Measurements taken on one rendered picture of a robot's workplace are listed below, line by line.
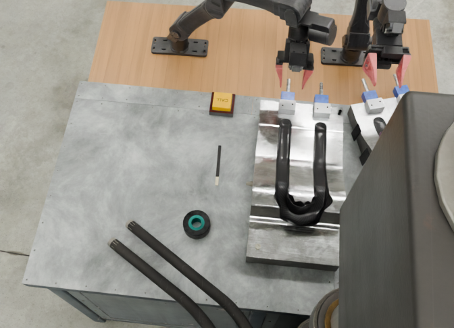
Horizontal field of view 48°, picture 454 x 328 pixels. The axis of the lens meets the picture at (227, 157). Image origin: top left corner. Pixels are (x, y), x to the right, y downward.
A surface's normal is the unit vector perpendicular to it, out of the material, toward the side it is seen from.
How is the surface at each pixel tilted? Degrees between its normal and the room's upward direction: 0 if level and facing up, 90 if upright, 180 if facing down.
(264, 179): 25
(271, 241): 0
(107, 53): 0
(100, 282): 0
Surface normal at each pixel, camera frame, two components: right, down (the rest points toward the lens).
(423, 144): 0.00, -0.44
